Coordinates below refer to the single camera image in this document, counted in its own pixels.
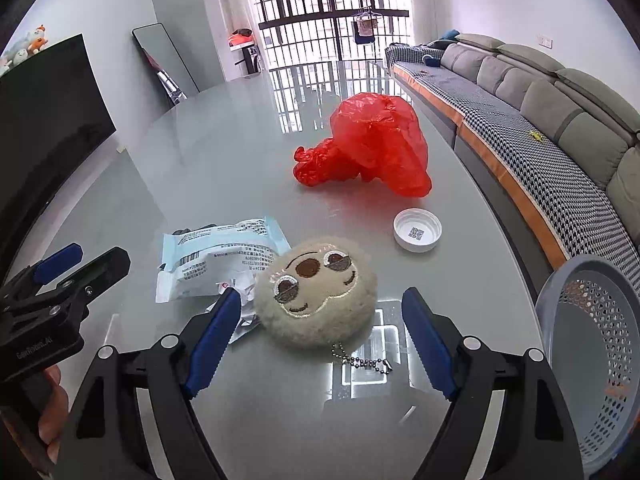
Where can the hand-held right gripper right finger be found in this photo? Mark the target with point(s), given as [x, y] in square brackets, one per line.
[430, 345]

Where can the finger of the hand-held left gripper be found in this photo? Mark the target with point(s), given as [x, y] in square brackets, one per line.
[100, 272]
[57, 262]

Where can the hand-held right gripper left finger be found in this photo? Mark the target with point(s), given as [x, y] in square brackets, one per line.
[212, 340]

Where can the white paper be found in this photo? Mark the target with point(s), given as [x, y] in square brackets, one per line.
[247, 310]

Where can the light blue mailer bag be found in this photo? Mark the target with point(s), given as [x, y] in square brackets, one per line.
[215, 265]

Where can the black plastic piece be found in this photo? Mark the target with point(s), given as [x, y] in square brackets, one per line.
[187, 231]

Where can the white plastic lid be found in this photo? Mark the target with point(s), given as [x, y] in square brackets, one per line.
[417, 232]

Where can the grey perforated plastic basket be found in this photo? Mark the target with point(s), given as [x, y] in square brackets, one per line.
[600, 335]

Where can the red plastic bag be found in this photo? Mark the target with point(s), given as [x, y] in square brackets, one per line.
[375, 135]

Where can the person's left hand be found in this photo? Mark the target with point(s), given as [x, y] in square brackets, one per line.
[52, 410]

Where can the black television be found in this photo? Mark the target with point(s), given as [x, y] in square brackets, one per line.
[45, 135]

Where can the grey sofa with houndstooth cover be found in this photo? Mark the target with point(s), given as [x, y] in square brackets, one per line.
[525, 160]

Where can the white plush toy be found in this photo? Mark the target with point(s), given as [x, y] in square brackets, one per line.
[20, 52]

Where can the orange plush toy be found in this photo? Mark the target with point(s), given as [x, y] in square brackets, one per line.
[39, 40]

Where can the leaning floor mirror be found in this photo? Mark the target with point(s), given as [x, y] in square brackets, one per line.
[165, 55]

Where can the small yellow toy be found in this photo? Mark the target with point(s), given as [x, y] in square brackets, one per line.
[537, 136]

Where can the white side table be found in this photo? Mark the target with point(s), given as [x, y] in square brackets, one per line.
[245, 52]

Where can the grey fabric sofa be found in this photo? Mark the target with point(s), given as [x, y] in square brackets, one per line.
[550, 100]

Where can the dark blue cloth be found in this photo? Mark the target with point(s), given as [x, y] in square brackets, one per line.
[431, 61]

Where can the blue cushion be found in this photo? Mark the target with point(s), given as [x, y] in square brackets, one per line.
[450, 36]

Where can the clothes drying stand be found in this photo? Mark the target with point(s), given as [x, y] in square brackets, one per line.
[366, 27]

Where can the black window grille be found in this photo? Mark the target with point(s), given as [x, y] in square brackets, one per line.
[325, 20]

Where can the white wall switch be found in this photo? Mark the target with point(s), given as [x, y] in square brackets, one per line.
[544, 39]

